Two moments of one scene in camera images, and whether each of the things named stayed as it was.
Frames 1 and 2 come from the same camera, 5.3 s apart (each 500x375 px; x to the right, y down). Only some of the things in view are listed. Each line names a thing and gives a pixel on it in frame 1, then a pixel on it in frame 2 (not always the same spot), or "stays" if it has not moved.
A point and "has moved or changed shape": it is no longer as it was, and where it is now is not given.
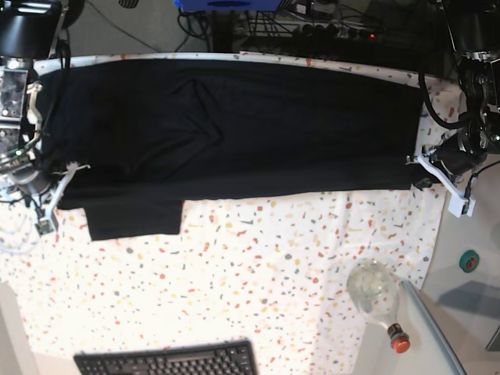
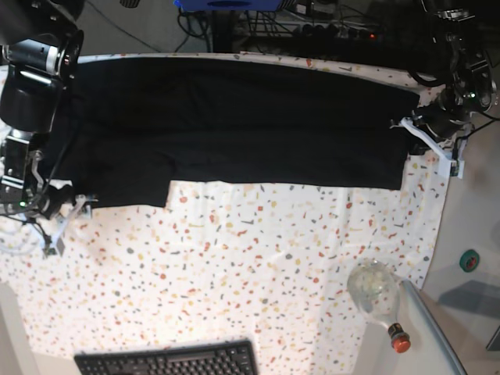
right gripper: (458, 153) → (438, 122)
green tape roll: (469, 261) stays
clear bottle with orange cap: (374, 287) stays
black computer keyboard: (229, 358) stays
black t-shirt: (130, 141) has moved or changed shape
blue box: (228, 5) stays
